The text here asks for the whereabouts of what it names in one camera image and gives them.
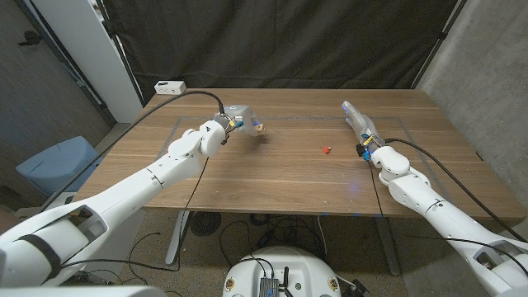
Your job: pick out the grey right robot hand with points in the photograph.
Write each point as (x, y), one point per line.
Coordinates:
(363, 125)

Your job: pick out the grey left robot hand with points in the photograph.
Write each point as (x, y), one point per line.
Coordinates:
(241, 117)

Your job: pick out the small wooden block with holes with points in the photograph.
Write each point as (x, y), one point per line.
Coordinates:
(260, 130)

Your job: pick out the red-headed wooden screw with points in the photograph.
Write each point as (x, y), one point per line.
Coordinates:
(326, 150)

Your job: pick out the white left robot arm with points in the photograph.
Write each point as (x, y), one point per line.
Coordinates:
(177, 161)

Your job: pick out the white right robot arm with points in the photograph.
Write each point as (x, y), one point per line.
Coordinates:
(412, 189)

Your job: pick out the white power strip box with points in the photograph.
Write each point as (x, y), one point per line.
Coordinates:
(170, 87)

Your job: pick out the black backdrop curtain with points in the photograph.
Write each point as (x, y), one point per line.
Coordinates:
(268, 41)

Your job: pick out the round black floor fan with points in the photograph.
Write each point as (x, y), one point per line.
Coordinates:
(205, 224)

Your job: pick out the grey table leg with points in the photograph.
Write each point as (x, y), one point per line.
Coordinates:
(387, 247)

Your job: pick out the white table leg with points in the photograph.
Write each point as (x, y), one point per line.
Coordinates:
(177, 239)

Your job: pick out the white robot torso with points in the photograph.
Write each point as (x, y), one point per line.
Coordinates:
(305, 268)

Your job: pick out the white cabinet panel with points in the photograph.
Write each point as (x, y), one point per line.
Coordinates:
(95, 53)

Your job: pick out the grey device on torso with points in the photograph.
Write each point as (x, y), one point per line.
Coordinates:
(269, 288)

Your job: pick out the blue plastic bin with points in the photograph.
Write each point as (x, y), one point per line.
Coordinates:
(57, 165)

